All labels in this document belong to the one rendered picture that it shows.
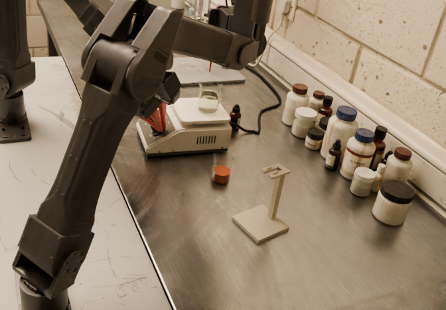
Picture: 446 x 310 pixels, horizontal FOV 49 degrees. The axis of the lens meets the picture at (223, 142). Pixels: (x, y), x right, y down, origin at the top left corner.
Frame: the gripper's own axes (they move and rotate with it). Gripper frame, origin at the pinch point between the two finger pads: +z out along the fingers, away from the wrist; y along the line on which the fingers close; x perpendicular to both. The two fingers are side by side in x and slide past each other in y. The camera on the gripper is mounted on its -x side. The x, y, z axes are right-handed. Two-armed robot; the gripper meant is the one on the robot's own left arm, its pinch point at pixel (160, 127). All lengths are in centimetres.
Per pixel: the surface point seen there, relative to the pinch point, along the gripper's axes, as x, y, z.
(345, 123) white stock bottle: -31.2, 24.5, 16.8
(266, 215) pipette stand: -28.1, -8.1, 12.6
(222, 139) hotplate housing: -8.9, 7.2, 9.0
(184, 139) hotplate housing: -4.2, 1.2, 4.2
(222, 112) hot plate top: -7.6, 12.1, 5.2
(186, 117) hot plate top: -3.9, 4.9, 0.8
